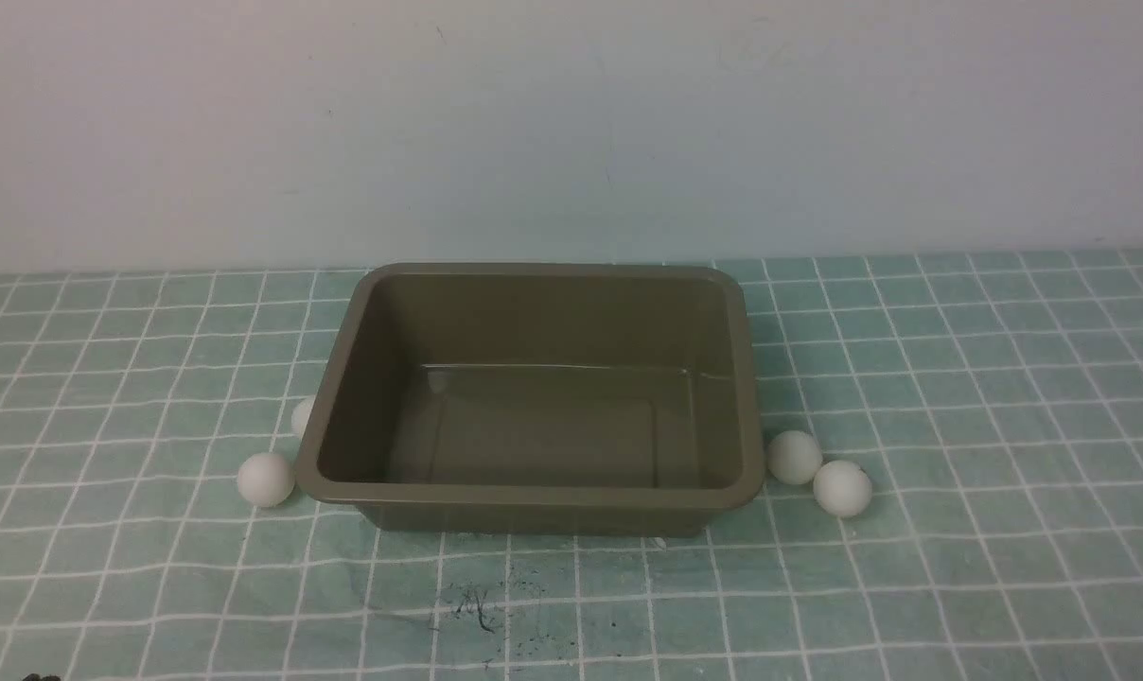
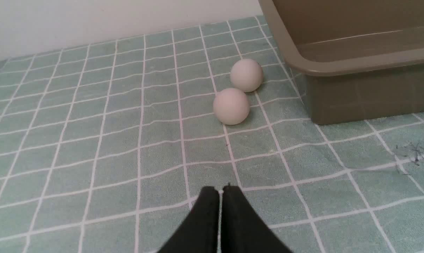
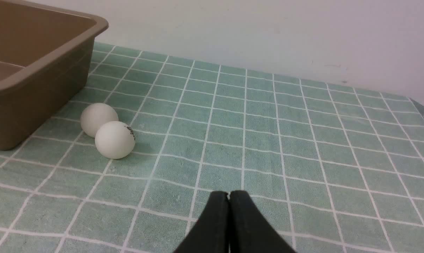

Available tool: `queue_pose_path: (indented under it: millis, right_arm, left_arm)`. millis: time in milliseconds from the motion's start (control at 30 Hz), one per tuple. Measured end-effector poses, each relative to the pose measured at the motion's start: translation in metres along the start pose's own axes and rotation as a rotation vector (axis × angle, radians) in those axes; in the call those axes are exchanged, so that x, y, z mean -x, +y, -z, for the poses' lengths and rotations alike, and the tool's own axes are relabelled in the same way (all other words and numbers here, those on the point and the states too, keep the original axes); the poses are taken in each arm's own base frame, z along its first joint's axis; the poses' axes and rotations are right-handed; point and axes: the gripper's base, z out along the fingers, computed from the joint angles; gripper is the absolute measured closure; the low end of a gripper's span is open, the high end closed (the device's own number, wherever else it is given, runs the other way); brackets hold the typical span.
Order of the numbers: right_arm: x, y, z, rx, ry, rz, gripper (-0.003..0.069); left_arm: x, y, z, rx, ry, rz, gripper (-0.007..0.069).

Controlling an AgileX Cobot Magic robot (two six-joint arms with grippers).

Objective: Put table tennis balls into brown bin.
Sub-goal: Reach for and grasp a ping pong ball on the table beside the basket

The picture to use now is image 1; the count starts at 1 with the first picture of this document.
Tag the white ball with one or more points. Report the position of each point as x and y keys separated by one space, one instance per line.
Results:
x=842 y=489
x=300 y=416
x=265 y=479
x=794 y=457

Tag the olive green plastic bin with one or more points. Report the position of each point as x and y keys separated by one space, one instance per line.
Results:
x=587 y=399

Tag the green checkered tablecloth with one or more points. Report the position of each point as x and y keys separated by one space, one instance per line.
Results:
x=994 y=398

